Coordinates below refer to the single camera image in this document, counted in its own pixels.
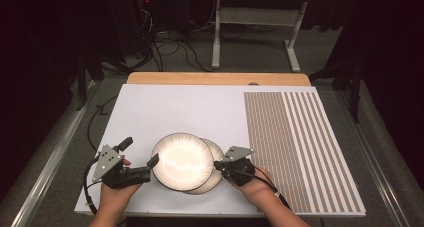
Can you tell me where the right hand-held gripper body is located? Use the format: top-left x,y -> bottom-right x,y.
217,145 -> 257,188

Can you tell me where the striped brown placemat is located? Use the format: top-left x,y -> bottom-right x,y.
243,91 -> 367,218

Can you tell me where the person's left hand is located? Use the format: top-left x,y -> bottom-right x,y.
99,157 -> 143,215

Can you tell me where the bundle of floor cables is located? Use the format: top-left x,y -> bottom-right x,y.
133,6 -> 214,73

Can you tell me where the dark box with red light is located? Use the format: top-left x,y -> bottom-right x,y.
108,0 -> 155,63

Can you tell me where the white table board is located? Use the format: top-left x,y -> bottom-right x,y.
73,83 -> 348,219

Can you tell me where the small white dark-rimmed plate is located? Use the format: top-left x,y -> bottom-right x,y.
184,137 -> 226,196

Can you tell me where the black floor cable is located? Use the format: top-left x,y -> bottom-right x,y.
86,94 -> 119,152

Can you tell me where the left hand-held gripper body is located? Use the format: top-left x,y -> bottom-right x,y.
91,144 -> 152,190

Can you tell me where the large white dark-rimmed plate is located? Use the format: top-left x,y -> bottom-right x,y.
150,132 -> 215,192

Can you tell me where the metal floor rail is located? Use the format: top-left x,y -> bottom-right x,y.
9,80 -> 98,227
335,86 -> 413,227

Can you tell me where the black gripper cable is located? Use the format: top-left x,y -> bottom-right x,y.
244,166 -> 292,211
82,155 -> 103,216

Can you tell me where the wooden table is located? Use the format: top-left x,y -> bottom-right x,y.
126,71 -> 312,87

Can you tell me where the person's right hand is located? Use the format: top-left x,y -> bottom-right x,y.
229,166 -> 281,207

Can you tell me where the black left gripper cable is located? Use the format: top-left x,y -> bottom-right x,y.
82,155 -> 103,216

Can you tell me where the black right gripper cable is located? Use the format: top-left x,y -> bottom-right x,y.
244,166 -> 292,211

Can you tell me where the black metal stand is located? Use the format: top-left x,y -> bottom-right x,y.
308,51 -> 364,124
74,48 -> 105,112

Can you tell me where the white metal table frame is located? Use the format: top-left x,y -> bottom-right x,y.
211,0 -> 354,73

